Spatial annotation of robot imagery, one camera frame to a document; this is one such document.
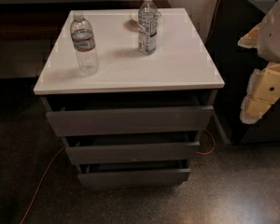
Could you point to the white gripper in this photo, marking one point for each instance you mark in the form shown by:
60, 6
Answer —
275, 36

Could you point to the grey bottom drawer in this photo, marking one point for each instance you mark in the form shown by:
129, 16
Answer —
110, 175

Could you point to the grey drawer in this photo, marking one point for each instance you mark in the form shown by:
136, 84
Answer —
121, 148
165, 119
110, 175

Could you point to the grey middle drawer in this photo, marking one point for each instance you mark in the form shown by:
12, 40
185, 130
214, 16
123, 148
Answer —
121, 148

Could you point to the clear bottle white cap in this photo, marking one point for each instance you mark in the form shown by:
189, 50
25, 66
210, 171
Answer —
147, 27

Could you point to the white-top grey drawer cabinet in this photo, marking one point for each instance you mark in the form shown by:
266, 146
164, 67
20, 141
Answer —
179, 73

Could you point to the clear bottle red-blue label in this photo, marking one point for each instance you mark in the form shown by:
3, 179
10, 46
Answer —
82, 36

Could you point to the grey top drawer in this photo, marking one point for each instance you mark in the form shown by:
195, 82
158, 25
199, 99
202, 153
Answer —
165, 119

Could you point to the dark counter cabinet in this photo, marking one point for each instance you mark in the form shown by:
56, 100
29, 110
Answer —
233, 19

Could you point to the dark wooden bench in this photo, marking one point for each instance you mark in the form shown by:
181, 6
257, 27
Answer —
46, 20

